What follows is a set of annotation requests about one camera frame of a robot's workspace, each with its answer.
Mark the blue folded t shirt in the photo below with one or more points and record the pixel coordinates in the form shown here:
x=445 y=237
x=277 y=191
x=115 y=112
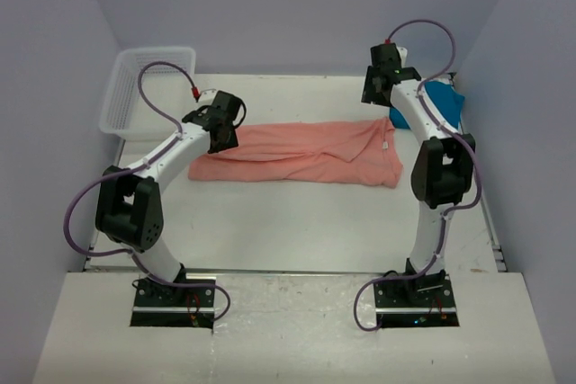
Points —
x=444 y=97

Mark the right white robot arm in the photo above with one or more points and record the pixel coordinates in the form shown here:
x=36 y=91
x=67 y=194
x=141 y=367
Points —
x=441 y=176

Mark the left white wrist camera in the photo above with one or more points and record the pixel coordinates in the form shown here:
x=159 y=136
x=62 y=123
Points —
x=205 y=96

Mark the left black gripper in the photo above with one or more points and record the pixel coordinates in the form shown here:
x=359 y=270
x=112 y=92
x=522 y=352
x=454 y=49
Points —
x=231 y=143

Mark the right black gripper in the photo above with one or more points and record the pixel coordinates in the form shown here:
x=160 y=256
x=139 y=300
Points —
x=370 y=93

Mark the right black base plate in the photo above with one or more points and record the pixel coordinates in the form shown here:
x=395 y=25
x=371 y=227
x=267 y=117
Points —
x=399 y=304

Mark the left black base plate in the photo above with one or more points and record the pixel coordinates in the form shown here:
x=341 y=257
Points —
x=157 y=305

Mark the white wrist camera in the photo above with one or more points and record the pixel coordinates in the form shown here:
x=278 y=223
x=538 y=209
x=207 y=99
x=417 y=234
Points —
x=403 y=53
x=205 y=96

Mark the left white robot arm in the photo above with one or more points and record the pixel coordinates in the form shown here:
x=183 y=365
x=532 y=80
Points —
x=129 y=210

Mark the white plastic basket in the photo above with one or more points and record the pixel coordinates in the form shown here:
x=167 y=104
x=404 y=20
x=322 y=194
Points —
x=125 y=114

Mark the pink t shirt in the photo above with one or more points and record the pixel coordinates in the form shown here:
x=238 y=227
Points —
x=351 y=152

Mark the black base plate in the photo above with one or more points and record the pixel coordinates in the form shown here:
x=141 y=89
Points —
x=157 y=305
x=399 y=304

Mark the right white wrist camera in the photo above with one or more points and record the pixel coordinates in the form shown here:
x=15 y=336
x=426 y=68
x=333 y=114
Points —
x=403 y=53

